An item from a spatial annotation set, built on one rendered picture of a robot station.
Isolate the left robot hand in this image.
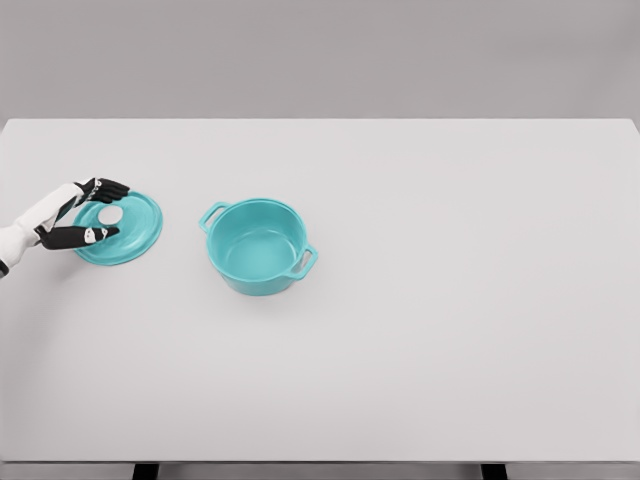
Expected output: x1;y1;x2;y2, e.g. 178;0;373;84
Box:
15;177;131;251

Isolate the teal pot lid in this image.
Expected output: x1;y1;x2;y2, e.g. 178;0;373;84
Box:
72;190;165;267

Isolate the teal pot with handles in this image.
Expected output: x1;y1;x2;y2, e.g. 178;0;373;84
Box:
199;198;319;297

